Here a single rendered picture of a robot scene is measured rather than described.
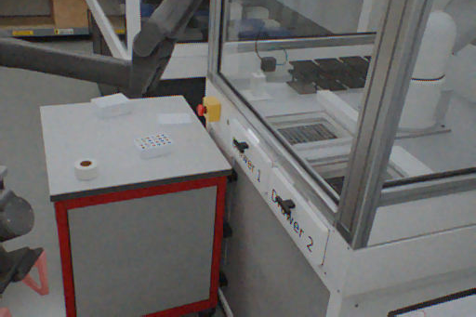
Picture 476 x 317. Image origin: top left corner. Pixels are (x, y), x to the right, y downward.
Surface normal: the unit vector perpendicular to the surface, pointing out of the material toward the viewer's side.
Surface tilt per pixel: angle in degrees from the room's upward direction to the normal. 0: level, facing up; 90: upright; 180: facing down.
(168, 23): 67
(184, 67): 90
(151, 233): 90
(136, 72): 76
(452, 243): 90
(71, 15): 91
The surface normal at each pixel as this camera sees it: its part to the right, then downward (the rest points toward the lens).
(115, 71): -0.36, 0.14
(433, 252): 0.36, 0.47
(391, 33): -0.93, 0.11
